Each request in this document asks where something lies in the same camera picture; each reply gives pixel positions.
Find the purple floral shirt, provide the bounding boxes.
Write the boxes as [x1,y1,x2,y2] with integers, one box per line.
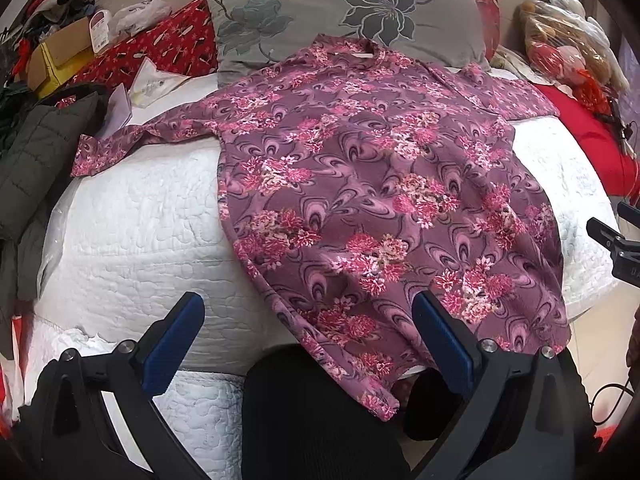
[73,36,570,419]

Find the pile of clothes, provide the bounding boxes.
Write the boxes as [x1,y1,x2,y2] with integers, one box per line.
[2,0,96,38]

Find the red blanket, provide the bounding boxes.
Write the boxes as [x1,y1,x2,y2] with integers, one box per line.
[534,84,639,203]

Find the plush toy in plastic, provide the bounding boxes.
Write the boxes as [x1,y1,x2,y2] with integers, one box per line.
[518,0,629,116]

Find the white quilted bedspread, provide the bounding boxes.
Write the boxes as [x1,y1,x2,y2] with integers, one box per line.
[25,84,616,479]

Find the person's black trouser legs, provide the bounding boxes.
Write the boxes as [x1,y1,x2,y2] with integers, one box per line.
[241,344,463,479]

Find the dark green puffer jacket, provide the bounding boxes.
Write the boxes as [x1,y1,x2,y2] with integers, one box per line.
[1,84,111,316]

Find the cardboard box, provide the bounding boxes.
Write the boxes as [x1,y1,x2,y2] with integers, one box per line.
[26,18,94,99]

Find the red patterned pillow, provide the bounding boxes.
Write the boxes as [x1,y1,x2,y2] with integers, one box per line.
[72,0,501,89]

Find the white plastic bag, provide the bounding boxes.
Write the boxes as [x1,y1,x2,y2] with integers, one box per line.
[108,0,172,40]

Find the grey floral pillow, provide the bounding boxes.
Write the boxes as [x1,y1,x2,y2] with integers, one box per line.
[207,0,489,86]

